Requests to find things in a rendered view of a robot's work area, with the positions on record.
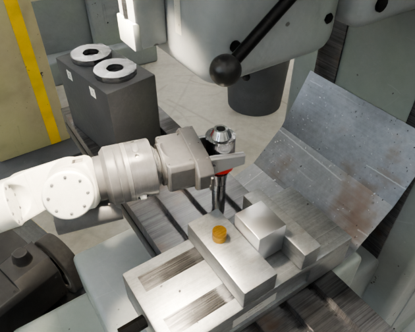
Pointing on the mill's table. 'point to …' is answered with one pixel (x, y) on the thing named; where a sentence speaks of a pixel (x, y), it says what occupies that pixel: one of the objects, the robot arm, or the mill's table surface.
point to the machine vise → (305, 232)
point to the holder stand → (109, 95)
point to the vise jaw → (232, 258)
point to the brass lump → (219, 234)
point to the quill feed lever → (222, 65)
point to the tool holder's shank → (219, 192)
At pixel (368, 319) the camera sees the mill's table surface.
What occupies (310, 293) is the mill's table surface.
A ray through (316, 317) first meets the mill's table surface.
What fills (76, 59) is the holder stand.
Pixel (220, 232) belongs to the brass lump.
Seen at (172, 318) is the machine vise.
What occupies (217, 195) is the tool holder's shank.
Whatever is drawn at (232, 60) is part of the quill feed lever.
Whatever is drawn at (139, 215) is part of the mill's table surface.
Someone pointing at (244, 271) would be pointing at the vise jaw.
